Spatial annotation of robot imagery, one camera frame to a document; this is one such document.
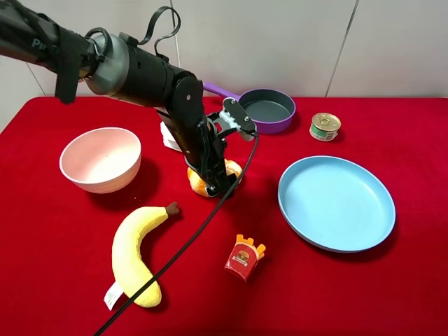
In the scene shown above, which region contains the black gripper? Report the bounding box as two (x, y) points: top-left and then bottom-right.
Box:
(156, 76), (240, 196)

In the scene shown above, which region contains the orange toy bread bun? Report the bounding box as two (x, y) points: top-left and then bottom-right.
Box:
(187, 159), (242, 197)

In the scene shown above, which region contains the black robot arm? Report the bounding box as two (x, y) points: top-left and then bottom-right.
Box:
(1, 1), (237, 197)

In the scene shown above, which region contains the white round lidded container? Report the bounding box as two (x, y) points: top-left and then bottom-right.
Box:
(160, 121), (181, 152)

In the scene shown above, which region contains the red toy fries box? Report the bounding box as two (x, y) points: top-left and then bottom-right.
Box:
(225, 234), (266, 281)

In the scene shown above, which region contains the purple toy frying pan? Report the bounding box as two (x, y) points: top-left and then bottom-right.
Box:
(203, 82), (296, 134)

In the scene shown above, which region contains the blue oval plate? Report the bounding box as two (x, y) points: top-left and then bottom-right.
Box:
(277, 155), (396, 253)

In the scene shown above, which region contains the small gold-lid tin can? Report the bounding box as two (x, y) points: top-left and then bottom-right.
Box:
(309, 113), (342, 142)

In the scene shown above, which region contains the pink ribbed bowl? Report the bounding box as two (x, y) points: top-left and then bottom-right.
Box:
(59, 127), (141, 194)

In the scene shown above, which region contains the yellow plush banana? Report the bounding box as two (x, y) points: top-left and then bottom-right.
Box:
(104, 202), (179, 309)

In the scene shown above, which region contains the black cable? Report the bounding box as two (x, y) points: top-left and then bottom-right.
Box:
(92, 134), (260, 336)

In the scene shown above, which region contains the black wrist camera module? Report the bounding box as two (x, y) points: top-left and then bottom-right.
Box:
(207, 97), (258, 141)

